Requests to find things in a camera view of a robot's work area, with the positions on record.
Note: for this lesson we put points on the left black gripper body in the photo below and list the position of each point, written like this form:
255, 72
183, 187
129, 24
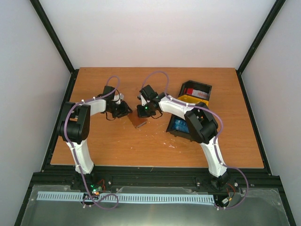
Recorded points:
117, 110

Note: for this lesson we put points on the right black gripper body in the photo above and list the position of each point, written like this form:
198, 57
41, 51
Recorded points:
146, 112

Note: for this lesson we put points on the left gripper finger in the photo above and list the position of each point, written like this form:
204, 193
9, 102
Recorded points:
129, 110
122, 115

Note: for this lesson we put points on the brown leather card holder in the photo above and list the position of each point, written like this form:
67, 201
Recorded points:
135, 120

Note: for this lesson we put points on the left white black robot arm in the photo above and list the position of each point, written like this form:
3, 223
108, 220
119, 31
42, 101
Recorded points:
74, 123

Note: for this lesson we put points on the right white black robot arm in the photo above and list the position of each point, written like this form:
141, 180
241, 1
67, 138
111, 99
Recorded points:
201, 124

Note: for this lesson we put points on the red white credit card stack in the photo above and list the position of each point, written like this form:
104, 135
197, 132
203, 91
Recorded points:
196, 93

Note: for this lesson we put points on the left controller board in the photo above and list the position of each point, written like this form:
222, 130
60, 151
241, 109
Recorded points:
98, 187

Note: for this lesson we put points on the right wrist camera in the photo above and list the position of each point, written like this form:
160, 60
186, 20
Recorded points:
142, 99

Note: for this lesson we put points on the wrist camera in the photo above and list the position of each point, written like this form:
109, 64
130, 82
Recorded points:
118, 98
142, 99

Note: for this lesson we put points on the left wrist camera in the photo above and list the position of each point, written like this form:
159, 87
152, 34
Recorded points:
118, 98

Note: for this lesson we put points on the light blue cable duct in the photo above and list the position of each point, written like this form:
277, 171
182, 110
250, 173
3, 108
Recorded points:
128, 198

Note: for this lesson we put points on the black aluminium frame rail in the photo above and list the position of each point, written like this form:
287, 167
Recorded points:
114, 178

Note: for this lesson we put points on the left black frame post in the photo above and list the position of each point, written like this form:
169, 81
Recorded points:
52, 34

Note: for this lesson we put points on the black frame post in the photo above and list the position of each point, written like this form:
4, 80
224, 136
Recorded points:
278, 4
52, 34

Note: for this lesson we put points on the metal base plate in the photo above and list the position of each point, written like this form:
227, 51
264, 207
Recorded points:
261, 207

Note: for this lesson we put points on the right black frame post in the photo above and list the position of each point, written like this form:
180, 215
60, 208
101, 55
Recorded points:
278, 4

